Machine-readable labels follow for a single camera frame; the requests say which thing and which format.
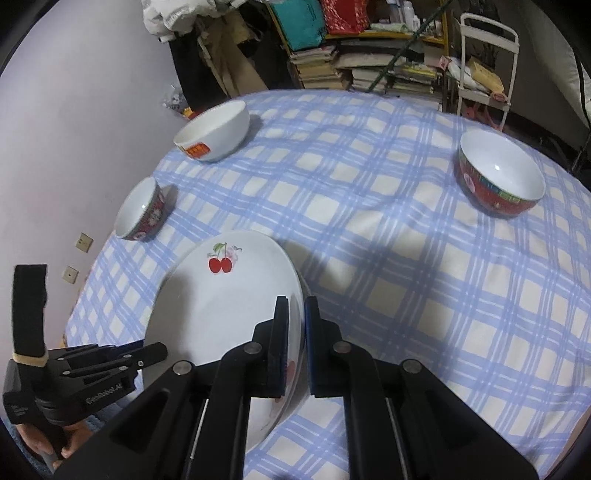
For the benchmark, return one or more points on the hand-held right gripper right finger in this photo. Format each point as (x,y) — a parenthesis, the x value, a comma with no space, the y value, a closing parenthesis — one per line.
(311,346)

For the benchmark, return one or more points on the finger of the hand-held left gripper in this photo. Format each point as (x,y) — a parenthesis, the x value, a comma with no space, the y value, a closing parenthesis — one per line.
(111,374)
(150,351)

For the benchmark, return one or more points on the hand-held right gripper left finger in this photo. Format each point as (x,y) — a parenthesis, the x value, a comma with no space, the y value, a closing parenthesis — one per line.
(280,346)

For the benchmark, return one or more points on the white cherry print plate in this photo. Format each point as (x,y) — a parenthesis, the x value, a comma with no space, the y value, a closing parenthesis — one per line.
(221,304)

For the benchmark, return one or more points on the small red patterned bowl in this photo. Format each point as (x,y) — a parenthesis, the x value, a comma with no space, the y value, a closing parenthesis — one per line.
(138,210)

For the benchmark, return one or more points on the large white bowl red label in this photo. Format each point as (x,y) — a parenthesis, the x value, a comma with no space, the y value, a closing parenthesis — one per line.
(217,131)

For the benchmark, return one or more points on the medium red patterned bowl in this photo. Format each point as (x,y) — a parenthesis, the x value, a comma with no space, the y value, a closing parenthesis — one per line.
(501,161)

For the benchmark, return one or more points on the person's left hand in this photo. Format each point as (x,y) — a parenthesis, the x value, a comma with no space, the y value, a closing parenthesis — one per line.
(34,443)

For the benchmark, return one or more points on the blue plaid bedsheet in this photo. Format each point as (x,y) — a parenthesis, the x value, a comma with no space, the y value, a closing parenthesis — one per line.
(369,286)

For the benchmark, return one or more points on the pile of plastic bags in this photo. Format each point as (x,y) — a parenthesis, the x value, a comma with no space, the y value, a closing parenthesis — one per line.
(180,101)

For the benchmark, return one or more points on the stack of old books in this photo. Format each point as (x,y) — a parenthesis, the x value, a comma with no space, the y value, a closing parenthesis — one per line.
(314,69)

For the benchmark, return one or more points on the black hanging garment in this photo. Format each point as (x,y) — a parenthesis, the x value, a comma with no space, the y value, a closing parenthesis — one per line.
(194,74)

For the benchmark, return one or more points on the pile of magazines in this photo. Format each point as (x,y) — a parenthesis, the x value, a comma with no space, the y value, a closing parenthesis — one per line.
(397,74)

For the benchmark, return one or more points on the beige hanging coat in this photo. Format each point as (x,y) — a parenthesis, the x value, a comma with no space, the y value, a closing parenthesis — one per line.
(235,60)

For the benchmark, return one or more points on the dark green pole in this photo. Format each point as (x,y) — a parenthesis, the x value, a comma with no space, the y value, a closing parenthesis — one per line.
(406,44)

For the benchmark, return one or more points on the white trolley cart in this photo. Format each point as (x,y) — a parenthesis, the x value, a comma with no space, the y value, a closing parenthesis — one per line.
(482,74)

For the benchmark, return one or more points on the teal bag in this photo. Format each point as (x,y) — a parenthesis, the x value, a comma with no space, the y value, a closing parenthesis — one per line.
(298,23)

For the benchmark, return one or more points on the wooden shelf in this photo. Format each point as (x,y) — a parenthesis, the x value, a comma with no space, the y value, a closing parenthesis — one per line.
(438,41)

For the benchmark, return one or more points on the red patterned bag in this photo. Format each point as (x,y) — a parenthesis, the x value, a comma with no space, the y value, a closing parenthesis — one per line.
(344,16)

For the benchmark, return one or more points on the white puffer jacket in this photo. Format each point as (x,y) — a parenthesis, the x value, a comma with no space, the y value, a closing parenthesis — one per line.
(175,18)

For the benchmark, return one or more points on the row of cosmetic bottles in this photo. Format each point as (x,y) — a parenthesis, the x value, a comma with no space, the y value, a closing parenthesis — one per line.
(399,11)

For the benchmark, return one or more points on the white padded office chair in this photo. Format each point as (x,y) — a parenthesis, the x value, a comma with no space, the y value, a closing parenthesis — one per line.
(563,60)

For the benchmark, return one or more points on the wall socket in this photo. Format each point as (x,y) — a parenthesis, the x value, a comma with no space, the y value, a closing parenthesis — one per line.
(84,242)
(70,273)

